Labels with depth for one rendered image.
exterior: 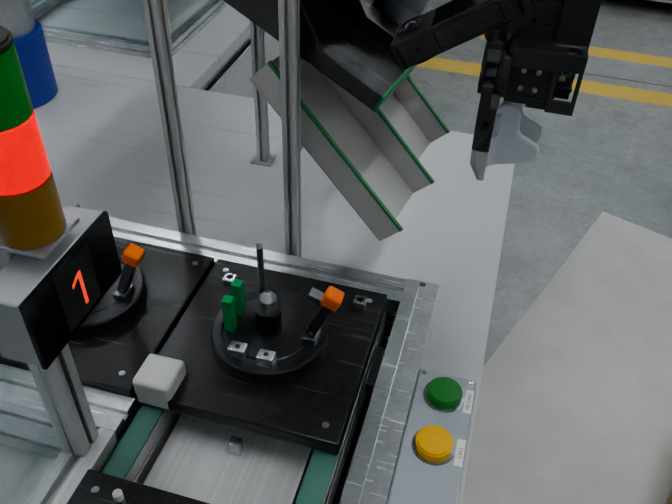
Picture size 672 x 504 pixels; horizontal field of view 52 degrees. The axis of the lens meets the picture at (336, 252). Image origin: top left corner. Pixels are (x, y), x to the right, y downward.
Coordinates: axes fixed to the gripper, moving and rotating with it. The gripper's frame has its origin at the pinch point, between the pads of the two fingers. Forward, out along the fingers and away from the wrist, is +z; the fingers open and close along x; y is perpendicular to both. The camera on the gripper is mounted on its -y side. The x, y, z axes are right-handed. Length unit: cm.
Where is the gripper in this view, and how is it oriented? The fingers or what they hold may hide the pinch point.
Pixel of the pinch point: (475, 165)
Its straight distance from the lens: 69.0
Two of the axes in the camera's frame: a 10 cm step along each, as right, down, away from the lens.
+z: -0.3, 7.6, 6.5
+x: 2.7, -6.2, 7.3
